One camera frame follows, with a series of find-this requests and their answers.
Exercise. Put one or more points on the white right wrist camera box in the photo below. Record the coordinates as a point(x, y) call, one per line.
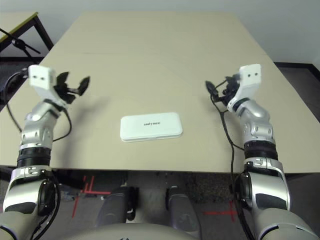
point(250, 75)

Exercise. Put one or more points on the black tripod stand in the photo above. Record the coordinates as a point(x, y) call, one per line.
point(18, 43)

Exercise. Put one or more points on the beige side table black frame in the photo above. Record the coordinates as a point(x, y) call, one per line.
point(10, 22)

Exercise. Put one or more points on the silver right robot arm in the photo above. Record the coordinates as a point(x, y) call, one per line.
point(257, 120)

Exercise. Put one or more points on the grey robot left leg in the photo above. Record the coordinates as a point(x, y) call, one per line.
point(115, 210)

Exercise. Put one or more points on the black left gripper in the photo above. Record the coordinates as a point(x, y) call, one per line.
point(65, 93)

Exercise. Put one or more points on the grey robot torso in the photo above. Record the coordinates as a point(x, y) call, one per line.
point(142, 233)

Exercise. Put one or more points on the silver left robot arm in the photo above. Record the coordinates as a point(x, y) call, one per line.
point(37, 125)

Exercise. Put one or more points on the grey robot leg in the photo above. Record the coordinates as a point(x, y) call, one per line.
point(115, 210)
point(182, 212)

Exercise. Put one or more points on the red tape corner mark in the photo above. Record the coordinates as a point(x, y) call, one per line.
point(96, 192)

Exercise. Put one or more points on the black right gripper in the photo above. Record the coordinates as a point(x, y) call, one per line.
point(230, 91)

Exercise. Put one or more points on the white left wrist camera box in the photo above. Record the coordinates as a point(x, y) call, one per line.
point(40, 76)

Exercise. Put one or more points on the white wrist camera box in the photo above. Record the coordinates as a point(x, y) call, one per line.
point(250, 75)
point(40, 76)

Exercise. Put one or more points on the white plastic pencil case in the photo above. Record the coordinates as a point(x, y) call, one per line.
point(150, 130)

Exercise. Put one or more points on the grey robot right leg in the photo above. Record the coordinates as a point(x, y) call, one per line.
point(182, 212)

